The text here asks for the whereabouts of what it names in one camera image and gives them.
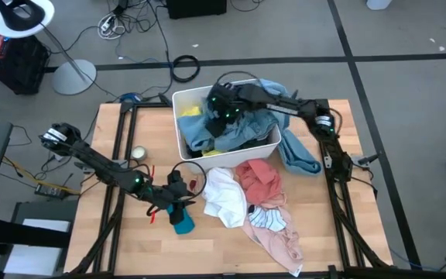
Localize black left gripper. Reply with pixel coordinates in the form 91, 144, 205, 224
151, 169, 197, 226

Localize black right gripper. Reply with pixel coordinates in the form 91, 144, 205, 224
206, 84, 247, 137

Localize teal sock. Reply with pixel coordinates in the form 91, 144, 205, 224
166, 203, 197, 236

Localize light blue denim jeans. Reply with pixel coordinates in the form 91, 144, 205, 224
176, 78, 323, 177

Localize neon yellow shirt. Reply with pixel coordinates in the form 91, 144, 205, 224
179, 104, 226, 157

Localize black garment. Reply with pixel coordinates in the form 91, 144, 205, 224
186, 137, 270, 159

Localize white perforated laundry basket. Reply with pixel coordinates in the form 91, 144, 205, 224
171, 77, 283, 174

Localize white shirt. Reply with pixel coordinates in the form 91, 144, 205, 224
201, 166, 248, 229

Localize coral pink shirt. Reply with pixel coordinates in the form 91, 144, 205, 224
235, 158, 286, 207

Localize small speckled ceramic bowl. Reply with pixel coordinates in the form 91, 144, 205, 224
130, 145, 148, 162

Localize blue white striped sock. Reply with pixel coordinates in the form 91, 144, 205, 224
248, 205, 288, 233

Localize pale pink garment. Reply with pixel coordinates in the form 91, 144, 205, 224
241, 193, 304, 278

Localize black box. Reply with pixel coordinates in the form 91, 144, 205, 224
166, 0, 228, 20

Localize black power adapter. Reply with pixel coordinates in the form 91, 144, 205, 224
33, 182, 70, 201

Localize white power strip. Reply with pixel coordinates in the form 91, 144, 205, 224
98, 12, 128, 41

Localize white floor lamp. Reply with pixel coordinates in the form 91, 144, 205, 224
0, 0, 98, 97

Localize grey side cabinet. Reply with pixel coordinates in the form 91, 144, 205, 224
2, 200, 77, 279

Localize white floor object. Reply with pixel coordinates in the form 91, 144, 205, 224
365, 0, 394, 12

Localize black storage crate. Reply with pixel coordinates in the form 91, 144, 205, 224
0, 33, 51, 96

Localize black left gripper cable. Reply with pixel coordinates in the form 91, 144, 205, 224
170, 160, 208, 202

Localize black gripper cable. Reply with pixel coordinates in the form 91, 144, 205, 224
214, 70, 263, 89
170, 160, 208, 202

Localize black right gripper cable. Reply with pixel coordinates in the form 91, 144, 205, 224
214, 70, 263, 89

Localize coiled black floor cable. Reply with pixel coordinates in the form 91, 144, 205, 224
171, 53, 202, 84

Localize blue floor cable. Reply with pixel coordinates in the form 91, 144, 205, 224
117, 91, 146, 104

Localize black aluminium table frame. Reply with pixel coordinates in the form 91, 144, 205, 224
67, 98, 396, 279

